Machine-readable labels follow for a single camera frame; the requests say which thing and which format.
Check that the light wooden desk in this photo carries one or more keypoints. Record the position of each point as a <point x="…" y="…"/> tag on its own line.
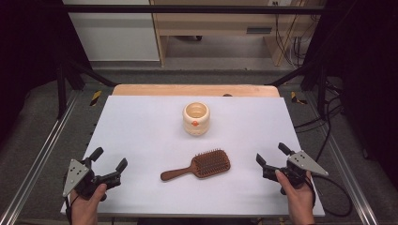
<point x="219" y="22"/>

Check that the cream ceramic cup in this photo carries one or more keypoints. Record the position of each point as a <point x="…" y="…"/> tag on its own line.
<point x="196" y="118"/>

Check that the brown wooden hairbrush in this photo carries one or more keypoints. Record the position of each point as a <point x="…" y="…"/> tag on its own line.
<point x="200" y="165"/>

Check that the white cabinet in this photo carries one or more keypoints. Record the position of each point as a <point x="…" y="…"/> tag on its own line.
<point x="115" y="34"/>

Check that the yellow black hazard tape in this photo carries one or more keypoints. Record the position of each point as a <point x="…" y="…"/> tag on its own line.
<point x="296" y="98"/>
<point x="95" y="97"/>

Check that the aluminium floor rail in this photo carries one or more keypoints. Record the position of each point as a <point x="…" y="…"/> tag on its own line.
<point x="347" y="175"/>
<point x="37" y="156"/>

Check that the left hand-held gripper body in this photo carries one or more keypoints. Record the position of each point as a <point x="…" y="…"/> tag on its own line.
<point x="82" y="179"/>

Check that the black metal frame strut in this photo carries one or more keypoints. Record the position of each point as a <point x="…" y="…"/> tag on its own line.
<point x="62" y="90"/>
<point x="320" y="81"/>

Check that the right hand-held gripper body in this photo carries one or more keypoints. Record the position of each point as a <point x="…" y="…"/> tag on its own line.
<point x="298" y="170"/>

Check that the person's left hand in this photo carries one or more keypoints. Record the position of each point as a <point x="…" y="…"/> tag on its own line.
<point x="86" y="206"/>

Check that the person's right hand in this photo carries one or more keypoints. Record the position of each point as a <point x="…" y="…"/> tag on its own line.
<point x="297" y="200"/>

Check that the black horizontal frame bar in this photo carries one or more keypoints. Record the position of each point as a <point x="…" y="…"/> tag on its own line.
<point x="187" y="9"/>

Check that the white table mat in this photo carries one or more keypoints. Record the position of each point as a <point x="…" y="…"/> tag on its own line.
<point x="150" y="137"/>

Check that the light wooden table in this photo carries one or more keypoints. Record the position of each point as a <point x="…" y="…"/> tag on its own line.
<point x="187" y="90"/>

